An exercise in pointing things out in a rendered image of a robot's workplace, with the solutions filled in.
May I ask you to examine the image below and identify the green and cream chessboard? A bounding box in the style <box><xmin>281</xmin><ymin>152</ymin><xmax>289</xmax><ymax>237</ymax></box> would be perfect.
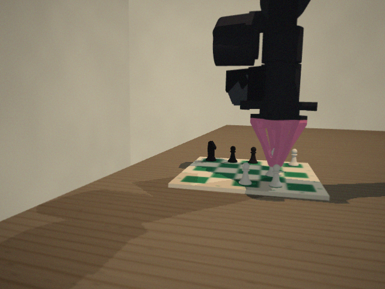
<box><xmin>168</xmin><ymin>157</ymin><xmax>330</xmax><ymax>200</ymax></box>

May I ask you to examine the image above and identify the black pawn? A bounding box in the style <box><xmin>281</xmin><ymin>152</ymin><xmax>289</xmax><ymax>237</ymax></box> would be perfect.
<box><xmin>228</xmin><ymin>146</ymin><xmax>238</xmax><ymax>163</ymax></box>
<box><xmin>248</xmin><ymin>147</ymin><xmax>258</xmax><ymax>164</ymax></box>

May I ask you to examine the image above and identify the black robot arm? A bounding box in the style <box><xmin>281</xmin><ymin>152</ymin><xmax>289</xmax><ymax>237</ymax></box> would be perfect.
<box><xmin>212</xmin><ymin>0</ymin><xmax>310</xmax><ymax>105</ymax></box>

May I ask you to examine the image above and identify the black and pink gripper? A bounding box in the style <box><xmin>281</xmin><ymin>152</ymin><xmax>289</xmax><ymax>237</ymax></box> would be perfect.
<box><xmin>240</xmin><ymin>63</ymin><xmax>318</xmax><ymax>167</ymax></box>

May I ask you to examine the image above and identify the white pawn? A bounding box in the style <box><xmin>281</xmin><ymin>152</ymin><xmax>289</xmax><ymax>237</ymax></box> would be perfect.
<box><xmin>269</xmin><ymin>164</ymin><xmax>282</xmax><ymax>188</ymax></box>
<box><xmin>239</xmin><ymin>163</ymin><xmax>251</xmax><ymax>185</ymax></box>
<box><xmin>288</xmin><ymin>149</ymin><xmax>299</xmax><ymax>167</ymax></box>

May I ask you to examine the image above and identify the black knight chess piece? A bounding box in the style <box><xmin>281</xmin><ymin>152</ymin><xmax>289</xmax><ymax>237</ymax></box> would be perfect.
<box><xmin>206</xmin><ymin>141</ymin><xmax>217</xmax><ymax>162</ymax></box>

